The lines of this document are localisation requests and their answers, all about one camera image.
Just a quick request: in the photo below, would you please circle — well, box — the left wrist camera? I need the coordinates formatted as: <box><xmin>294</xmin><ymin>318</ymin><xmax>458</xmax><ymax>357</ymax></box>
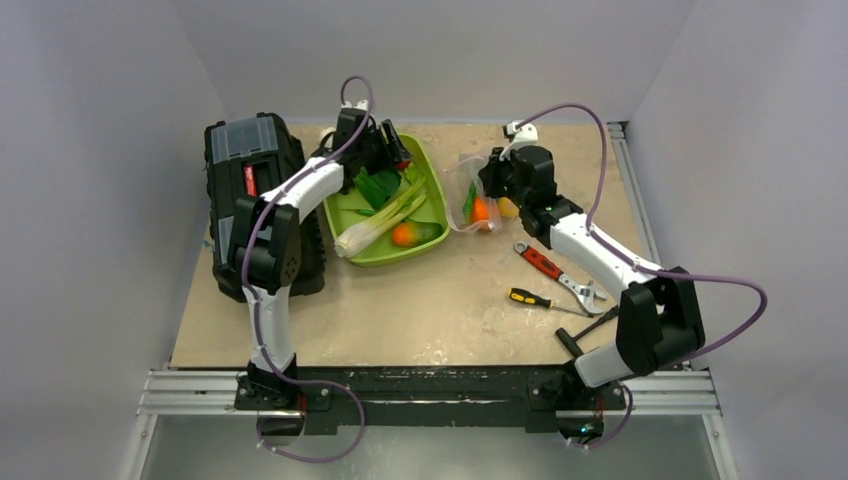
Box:
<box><xmin>337</xmin><ymin>99</ymin><xmax>371</xmax><ymax>129</ymax></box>

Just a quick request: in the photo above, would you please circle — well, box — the toy mango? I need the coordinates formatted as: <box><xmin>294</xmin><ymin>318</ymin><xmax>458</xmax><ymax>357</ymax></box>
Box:
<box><xmin>391</xmin><ymin>221</ymin><xmax>443</xmax><ymax>248</ymax></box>

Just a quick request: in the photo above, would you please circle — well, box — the aluminium frame rail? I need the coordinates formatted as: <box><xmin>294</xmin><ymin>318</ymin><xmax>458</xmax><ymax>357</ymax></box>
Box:
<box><xmin>119</xmin><ymin>121</ymin><xmax>740</xmax><ymax>480</ymax></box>

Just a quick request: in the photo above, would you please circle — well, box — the yellow black screwdriver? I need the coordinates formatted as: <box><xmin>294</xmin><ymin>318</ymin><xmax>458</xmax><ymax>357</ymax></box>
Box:
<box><xmin>508</xmin><ymin>288</ymin><xmax>591</xmax><ymax>318</ymax></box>

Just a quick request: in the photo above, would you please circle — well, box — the clear zip top bag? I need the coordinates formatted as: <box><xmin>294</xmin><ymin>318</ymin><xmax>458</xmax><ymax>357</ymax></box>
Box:
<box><xmin>440</xmin><ymin>155</ymin><xmax>519</xmax><ymax>234</ymax></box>

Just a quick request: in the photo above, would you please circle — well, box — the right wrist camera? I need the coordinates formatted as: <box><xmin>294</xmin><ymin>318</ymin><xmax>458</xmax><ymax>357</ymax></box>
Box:
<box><xmin>500</xmin><ymin>121</ymin><xmax>539</xmax><ymax>161</ymax></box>

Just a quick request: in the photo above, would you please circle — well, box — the black toolbox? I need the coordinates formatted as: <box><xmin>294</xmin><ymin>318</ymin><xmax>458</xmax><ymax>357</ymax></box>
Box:
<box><xmin>204</xmin><ymin>112</ymin><xmax>306</xmax><ymax>303</ymax></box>

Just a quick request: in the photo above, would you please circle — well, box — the toy leek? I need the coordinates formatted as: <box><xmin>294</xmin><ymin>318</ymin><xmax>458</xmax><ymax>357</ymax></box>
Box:
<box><xmin>341</xmin><ymin>167</ymin><xmax>402</xmax><ymax>210</ymax></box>

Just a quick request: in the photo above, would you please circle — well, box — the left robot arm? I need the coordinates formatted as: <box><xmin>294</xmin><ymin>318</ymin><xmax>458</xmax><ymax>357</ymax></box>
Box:
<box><xmin>228</xmin><ymin>104</ymin><xmax>411</xmax><ymax>409</ymax></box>

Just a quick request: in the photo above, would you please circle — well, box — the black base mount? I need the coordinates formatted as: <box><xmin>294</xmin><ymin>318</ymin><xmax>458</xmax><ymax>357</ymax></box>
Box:
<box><xmin>233</xmin><ymin>365</ymin><xmax>627</xmax><ymax>440</ymax></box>

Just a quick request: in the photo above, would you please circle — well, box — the green toy chili pepper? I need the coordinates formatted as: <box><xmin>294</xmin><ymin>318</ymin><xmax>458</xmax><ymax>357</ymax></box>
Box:
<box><xmin>462</xmin><ymin>181</ymin><xmax>477</xmax><ymax>223</ymax></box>

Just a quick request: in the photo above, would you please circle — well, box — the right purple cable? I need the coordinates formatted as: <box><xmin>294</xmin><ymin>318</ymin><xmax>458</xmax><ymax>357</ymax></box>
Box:
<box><xmin>513</xmin><ymin>102</ymin><xmax>770</xmax><ymax>452</ymax></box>

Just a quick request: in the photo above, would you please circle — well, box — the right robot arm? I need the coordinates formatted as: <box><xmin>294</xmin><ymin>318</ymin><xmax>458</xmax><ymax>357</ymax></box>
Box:
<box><xmin>479</xmin><ymin>146</ymin><xmax>706</xmax><ymax>407</ymax></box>

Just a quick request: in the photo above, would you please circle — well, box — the black hammer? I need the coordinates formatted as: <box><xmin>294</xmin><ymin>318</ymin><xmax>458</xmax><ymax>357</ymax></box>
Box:
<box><xmin>555</xmin><ymin>306</ymin><xmax>619</xmax><ymax>358</ymax></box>

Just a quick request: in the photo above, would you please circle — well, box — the yellow toy pear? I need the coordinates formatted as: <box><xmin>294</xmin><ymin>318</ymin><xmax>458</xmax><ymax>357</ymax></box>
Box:
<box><xmin>497</xmin><ymin>197</ymin><xmax>519</xmax><ymax>220</ymax></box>

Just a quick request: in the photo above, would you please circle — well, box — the orange toy tangerine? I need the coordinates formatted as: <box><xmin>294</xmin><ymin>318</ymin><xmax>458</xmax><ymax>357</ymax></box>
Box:
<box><xmin>469</xmin><ymin>196</ymin><xmax>491</xmax><ymax>231</ymax></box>

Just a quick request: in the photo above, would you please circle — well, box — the red adjustable wrench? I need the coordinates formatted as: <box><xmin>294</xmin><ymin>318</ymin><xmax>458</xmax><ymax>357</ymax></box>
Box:
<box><xmin>514</xmin><ymin>242</ymin><xmax>607</xmax><ymax>316</ymax></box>

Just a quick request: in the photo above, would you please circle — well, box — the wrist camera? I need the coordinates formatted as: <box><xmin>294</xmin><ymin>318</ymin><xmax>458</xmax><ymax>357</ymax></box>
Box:
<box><xmin>500</xmin><ymin>121</ymin><xmax>539</xmax><ymax>161</ymax></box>
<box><xmin>337</xmin><ymin>99</ymin><xmax>371</xmax><ymax>129</ymax></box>

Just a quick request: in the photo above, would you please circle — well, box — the toy celery stalk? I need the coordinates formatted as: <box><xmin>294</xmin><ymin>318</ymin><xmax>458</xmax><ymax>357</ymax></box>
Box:
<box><xmin>334</xmin><ymin>166</ymin><xmax>426</xmax><ymax>258</ymax></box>

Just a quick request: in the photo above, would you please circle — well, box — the green plastic tray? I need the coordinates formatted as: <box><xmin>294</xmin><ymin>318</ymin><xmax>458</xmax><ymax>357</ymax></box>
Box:
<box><xmin>323</xmin><ymin>132</ymin><xmax>449</xmax><ymax>267</ymax></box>

